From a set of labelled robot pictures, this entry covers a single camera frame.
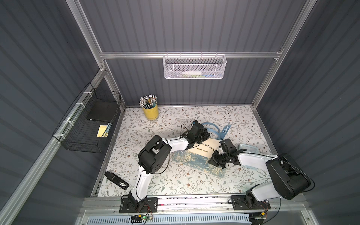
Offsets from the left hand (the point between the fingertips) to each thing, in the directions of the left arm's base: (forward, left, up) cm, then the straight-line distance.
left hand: (213, 134), depth 91 cm
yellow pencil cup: (+20, +44, -2) cm, 48 cm away
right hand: (-16, +4, -8) cm, 18 cm away
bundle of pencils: (+25, +46, +6) cm, 52 cm away
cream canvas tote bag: (-11, +11, -9) cm, 18 cm away
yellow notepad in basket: (-8, +63, +17) cm, 66 cm away
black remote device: (-27, +58, -6) cm, 64 cm away
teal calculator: (-6, -26, -9) cm, 28 cm away
